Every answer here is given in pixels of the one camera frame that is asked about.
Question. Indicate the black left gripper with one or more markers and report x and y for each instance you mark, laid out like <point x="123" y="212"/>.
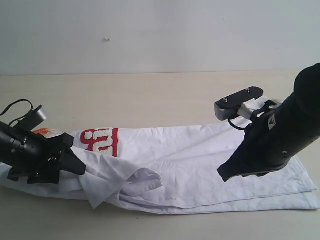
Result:
<point x="41" y="159"/>

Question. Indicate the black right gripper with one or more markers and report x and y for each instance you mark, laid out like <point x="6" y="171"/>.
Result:
<point x="293" y="132"/>

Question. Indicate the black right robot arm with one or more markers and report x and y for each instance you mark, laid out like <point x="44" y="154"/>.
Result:
<point x="254" y="117"/>

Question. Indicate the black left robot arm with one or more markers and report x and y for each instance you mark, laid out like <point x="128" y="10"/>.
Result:
<point x="7" y="136"/>

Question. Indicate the orange clothing tag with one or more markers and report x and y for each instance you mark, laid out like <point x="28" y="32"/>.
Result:
<point x="42" y="131"/>

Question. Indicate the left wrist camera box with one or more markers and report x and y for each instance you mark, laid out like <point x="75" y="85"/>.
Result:
<point x="32" y="119"/>

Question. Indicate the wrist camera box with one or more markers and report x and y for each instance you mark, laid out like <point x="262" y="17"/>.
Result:
<point x="229" y="106"/>
<point x="32" y="119"/>

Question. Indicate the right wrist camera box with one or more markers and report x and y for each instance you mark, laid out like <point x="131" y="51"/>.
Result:
<point x="229" y="106"/>

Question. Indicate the white t-shirt red lettering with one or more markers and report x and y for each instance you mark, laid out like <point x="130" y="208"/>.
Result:
<point x="171" y="170"/>

